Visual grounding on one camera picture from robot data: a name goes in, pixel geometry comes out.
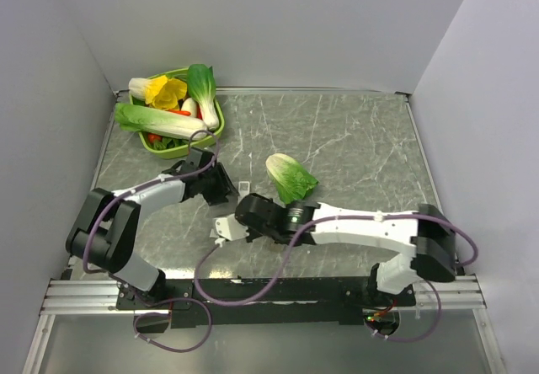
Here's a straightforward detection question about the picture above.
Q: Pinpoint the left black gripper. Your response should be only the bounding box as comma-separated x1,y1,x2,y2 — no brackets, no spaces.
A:
199,163,239,206

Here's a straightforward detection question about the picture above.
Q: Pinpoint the long white remote control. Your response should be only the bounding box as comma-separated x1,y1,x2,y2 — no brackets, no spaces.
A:
238,181,250,198

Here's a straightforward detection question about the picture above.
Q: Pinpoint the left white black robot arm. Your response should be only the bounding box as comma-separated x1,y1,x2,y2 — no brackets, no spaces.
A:
66,148,239,308

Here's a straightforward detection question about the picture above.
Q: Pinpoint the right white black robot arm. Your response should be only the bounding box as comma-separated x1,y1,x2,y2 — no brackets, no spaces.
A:
234,194,456,305

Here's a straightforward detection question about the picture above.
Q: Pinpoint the green napa cabbage half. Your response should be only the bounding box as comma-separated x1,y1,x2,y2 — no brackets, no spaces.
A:
265,153,318,205

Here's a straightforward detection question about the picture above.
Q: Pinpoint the red chili pepper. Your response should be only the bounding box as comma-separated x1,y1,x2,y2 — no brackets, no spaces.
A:
167,109,191,117

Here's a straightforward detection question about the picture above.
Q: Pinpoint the white radish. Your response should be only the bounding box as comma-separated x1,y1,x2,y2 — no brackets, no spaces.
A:
180,98,198,118

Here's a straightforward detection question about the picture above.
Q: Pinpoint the long green white cabbage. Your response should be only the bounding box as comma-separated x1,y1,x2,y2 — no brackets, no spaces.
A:
115,103,209,139

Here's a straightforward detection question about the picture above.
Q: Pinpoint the green white bok choy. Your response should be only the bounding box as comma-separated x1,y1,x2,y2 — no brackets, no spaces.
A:
186,64,220,131

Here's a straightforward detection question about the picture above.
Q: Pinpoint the green plastic basket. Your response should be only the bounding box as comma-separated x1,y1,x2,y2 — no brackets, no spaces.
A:
128,67,225,160

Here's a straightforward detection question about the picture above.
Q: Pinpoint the yellow leafed cabbage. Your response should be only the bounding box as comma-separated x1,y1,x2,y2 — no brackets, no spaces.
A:
128,75,188,110

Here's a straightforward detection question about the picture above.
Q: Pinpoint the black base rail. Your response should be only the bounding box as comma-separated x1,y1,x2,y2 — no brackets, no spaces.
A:
116,276,416,329

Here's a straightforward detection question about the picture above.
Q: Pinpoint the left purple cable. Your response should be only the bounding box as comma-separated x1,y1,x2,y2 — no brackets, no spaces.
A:
82,130,222,353

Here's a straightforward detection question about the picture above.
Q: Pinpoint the aluminium frame rail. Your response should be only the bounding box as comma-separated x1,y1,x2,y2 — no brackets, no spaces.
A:
40,276,487,315

